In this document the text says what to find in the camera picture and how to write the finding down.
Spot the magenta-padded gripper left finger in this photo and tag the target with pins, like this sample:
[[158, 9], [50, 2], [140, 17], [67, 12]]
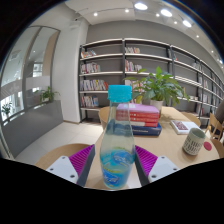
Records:
[[63, 168]]

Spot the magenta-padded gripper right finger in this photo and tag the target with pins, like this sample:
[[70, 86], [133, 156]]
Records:
[[163, 168]]

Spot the clear bottle with turquoise cap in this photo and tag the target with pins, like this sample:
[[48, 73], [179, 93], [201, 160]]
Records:
[[117, 156]]

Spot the cream patterned ceramic cup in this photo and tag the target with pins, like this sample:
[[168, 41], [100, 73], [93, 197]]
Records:
[[193, 143]]

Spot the white magazine with patterned cover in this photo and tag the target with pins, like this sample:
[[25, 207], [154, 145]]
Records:
[[183, 126]]

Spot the red book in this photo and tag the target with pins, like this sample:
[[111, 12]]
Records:
[[143, 116], [145, 123]]

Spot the flat round red coaster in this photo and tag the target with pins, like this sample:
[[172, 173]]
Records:
[[208, 146]]

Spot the pink book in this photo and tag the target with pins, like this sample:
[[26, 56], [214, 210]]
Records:
[[141, 108]]

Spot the small potted plant by window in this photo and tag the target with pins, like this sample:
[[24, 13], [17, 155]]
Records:
[[48, 95]]

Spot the green potted plant, white pot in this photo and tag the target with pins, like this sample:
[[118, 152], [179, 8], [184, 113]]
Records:
[[160, 86]]

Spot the tiny potted plant by window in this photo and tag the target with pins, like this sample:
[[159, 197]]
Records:
[[6, 108]]

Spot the round ceiling lights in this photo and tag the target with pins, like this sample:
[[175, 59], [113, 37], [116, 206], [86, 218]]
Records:
[[140, 6]]

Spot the grey wall shelf unit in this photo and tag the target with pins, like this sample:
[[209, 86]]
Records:
[[106, 71]]

